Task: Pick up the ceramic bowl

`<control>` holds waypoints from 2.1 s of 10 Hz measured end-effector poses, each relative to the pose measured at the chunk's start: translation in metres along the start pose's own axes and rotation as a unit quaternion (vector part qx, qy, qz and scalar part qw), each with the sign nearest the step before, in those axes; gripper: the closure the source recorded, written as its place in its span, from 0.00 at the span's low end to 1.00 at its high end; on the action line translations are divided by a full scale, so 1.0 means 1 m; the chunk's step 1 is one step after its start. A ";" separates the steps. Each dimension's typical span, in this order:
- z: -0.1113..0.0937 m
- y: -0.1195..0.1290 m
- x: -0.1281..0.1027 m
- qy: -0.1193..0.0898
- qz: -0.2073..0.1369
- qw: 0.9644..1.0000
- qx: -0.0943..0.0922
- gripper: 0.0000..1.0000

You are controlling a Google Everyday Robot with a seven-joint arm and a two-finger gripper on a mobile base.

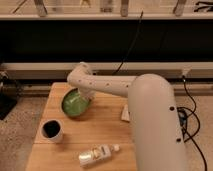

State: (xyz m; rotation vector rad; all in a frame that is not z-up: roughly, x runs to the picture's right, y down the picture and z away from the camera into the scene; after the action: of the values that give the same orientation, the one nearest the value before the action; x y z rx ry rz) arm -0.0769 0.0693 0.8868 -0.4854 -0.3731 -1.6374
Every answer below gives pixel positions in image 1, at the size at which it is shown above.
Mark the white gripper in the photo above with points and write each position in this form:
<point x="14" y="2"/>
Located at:
<point x="86" y="94"/>

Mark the green ceramic bowl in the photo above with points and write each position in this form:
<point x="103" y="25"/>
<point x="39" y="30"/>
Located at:
<point x="73" y="104"/>

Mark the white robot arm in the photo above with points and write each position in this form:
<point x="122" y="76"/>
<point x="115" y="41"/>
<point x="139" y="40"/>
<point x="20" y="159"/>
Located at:
<point x="156" y="130"/>

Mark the small white box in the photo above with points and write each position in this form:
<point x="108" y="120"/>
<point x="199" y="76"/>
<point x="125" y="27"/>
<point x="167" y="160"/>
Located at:
<point x="125" y="114"/>

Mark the white cup dark inside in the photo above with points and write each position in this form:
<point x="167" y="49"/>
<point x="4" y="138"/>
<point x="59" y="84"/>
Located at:
<point x="52" y="131"/>

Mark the white plastic bottle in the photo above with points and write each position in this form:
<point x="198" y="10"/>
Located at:
<point x="97" y="154"/>

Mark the dark object at left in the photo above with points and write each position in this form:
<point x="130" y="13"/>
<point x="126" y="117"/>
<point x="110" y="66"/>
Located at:
<point x="7" y="103"/>

